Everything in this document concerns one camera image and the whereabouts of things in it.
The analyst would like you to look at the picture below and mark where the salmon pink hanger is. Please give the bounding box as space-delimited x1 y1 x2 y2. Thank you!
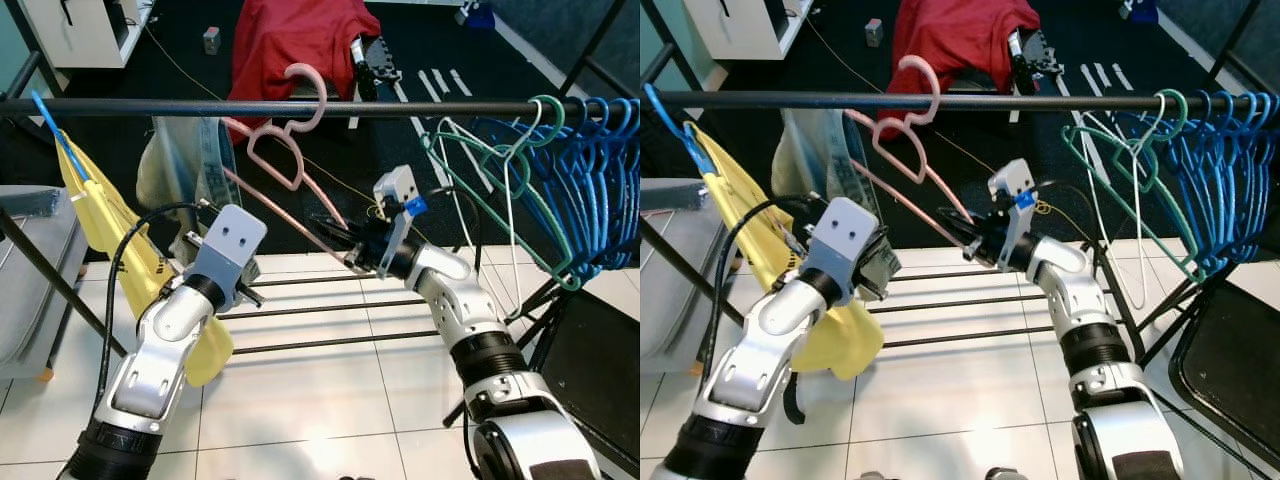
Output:
845 55 1001 266
222 62 376 271

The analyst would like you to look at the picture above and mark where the yellow t-shirt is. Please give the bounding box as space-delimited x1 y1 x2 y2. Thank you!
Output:
55 130 236 386
690 125 886 381

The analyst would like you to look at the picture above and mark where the black metal clothes rack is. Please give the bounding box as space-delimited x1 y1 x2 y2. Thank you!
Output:
640 88 1280 421
0 95 641 426

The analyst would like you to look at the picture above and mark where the red cloth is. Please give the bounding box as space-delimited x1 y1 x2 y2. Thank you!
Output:
878 0 1041 136
228 0 383 131

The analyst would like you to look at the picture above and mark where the black folding chair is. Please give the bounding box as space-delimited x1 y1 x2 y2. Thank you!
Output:
1170 275 1280 471
530 285 641 471

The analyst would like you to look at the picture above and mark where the white shelf unit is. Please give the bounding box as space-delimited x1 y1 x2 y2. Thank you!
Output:
20 0 156 69
690 0 806 61

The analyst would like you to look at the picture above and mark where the thin yellow cord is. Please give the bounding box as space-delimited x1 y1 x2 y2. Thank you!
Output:
145 28 391 221
805 20 1059 217

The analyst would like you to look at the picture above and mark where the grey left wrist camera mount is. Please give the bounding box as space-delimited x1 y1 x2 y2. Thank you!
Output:
798 197 881 306
183 205 269 301

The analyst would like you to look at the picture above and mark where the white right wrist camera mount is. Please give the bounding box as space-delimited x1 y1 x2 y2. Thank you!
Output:
988 158 1041 271
373 165 429 281

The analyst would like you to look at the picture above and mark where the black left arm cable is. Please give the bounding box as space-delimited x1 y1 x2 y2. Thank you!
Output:
700 195 833 401
95 200 206 411

